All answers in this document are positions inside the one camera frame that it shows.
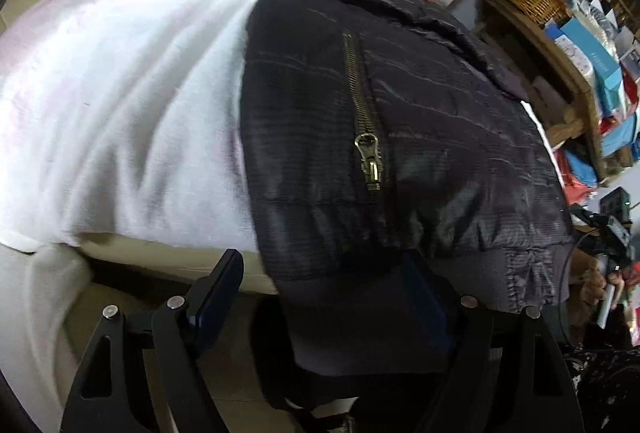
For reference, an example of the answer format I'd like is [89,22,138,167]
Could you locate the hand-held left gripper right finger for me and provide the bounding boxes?
[400,251,586,433]

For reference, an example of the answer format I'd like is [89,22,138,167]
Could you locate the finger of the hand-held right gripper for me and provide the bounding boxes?
[569,206,602,232]

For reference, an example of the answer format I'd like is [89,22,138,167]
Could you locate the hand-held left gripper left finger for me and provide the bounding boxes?
[60,249,246,433]

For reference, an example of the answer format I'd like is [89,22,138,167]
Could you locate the black quilted jacket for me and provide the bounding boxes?
[239,0,577,376]

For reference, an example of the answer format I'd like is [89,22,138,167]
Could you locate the person's right hand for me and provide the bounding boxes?
[574,259,626,320]

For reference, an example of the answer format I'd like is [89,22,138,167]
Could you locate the stack of orange cloths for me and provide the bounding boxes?
[554,148,601,204]

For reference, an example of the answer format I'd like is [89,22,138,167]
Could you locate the beige sofa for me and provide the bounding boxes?
[75,233,281,296]

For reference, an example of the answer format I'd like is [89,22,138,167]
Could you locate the person's black pants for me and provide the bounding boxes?
[252,302,362,433]

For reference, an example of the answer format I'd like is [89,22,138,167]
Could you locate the person's dark floral clothing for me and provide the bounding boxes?
[560,308,640,433]

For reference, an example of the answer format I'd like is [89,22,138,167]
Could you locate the wooden table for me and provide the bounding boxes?
[475,0,608,178]

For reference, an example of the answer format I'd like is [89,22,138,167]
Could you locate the white tissue pack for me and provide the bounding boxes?
[545,24,597,81]

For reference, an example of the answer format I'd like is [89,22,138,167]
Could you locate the blue cardboard box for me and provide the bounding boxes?
[560,15,624,90]

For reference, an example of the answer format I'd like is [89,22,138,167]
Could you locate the white fleece blanket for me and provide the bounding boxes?
[0,0,563,433]

